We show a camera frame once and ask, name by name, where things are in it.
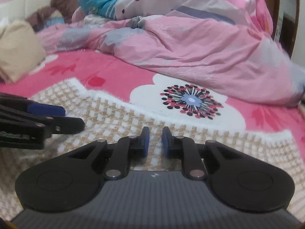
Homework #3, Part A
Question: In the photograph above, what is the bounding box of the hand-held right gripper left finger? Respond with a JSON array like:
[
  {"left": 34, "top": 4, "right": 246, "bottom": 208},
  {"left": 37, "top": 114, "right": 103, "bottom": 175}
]
[{"left": 68, "top": 126, "right": 150, "bottom": 180}]

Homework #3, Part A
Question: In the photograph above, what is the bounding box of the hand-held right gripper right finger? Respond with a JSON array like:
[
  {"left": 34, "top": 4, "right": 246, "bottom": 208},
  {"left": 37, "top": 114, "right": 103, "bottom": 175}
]
[{"left": 162, "top": 126, "right": 239, "bottom": 180}]

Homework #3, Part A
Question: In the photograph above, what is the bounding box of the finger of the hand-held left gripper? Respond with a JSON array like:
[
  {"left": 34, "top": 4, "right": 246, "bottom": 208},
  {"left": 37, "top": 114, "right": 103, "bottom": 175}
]
[
  {"left": 0, "top": 95, "right": 66, "bottom": 117},
  {"left": 0, "top": 105, "right": 85, "bottom": 135}
]

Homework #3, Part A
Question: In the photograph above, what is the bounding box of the beige white houndstooth jacket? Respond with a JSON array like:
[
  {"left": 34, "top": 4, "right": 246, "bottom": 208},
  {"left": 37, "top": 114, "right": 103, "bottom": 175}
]
[{"left": 0, "top": 77, "right": 305, "bottom": 222}]

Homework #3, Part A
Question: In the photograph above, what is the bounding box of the cream pillow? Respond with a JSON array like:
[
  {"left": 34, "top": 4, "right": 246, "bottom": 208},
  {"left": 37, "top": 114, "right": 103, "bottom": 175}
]
[{"left": 0, "top": 20, "right": 47, "bottom": 84}]

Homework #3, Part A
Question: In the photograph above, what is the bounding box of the pink patterned quilt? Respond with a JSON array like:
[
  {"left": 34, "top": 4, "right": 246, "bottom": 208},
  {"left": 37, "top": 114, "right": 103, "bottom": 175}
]
[{"left": 36, "top": 0, "right": 305, "bottom": 106}]

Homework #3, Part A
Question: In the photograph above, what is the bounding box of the white striped cloth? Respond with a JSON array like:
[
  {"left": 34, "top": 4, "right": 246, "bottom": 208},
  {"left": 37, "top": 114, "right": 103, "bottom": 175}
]
[{"left": 83, "top": 14, "right": 112, "bottom": 25}]

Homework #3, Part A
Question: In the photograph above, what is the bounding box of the brown puffer jacket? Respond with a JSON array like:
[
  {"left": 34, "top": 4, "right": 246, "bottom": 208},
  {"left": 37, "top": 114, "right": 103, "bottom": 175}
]
[{"left": 25, "top": 0, "right": 81, "bottom": 32}]

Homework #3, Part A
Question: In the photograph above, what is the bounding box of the dark wooden door frame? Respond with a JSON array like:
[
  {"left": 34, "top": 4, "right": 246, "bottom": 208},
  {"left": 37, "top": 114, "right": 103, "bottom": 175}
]
[{"left": 272, "top": 0, "right": 301, "bottom": 58}]

